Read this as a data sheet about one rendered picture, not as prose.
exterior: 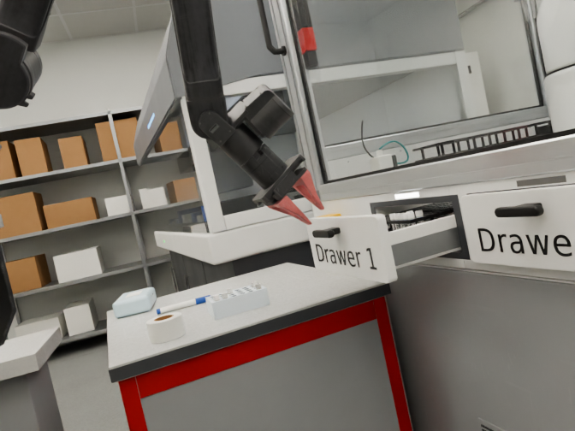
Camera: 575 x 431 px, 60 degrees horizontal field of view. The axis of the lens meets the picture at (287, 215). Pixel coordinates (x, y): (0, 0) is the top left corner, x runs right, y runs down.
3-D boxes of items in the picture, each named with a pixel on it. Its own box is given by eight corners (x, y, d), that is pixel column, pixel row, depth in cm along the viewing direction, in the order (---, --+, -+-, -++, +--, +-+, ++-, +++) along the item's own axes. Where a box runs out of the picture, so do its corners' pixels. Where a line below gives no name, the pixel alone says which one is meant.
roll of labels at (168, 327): (168, 331, 103) (164, 312, 103) (192, 330, 99) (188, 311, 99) (143, 344, 97) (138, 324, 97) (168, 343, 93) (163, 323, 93)
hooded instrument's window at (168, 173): (208, 233, 165) (178, 100, 163) (156, 231, 332) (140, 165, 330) (475, 171, 205) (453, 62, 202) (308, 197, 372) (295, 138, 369)
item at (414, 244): (391, 271, 80) (383, 234, 80) (324, 261, 104) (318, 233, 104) (568, 217, 94) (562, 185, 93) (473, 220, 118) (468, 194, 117)
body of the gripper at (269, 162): (308, 161, 82) (276, 129, 80) (269, 206, 80) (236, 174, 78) (295, 165, 88) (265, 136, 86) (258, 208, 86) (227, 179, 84)
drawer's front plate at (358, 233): (389, 284, 78) (375, 215, 77) (315, 269, 105) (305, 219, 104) (398, 280, 78) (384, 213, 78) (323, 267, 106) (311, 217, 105)
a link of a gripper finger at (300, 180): (338, 198, 83) (299, 160, 81) (312, 230, 82) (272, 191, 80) (322, 201, 90) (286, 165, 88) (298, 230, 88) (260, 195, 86)
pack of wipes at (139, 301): (151, 310, 130) (147, 294, 129) (115, 320, 128) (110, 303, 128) (157, 300, 144) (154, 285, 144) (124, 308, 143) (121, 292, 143)
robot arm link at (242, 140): (216, 139, 84) (211, 144, 79) (243, 110, 83) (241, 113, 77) (245, 167, 86) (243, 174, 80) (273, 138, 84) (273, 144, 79)
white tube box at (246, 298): (215, 320, 104) (211, 303, 104) (208, 313, 112) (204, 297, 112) (270, 304, 108) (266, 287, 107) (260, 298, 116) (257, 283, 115)
